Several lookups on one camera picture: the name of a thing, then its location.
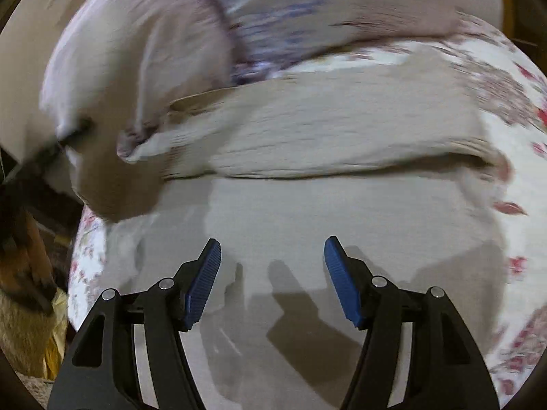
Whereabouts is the beige cable-knit sweater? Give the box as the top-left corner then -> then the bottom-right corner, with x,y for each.
100,46 -> 505,409

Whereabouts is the floral quilted bedspread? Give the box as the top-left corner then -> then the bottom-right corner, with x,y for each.
68,19 -> 546,409

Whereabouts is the pink floral left pillow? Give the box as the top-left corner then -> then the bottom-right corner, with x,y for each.
39,0 -> 233,221

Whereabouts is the lavender print right pillow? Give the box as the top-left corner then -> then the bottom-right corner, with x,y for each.
208,0 -> 503,83

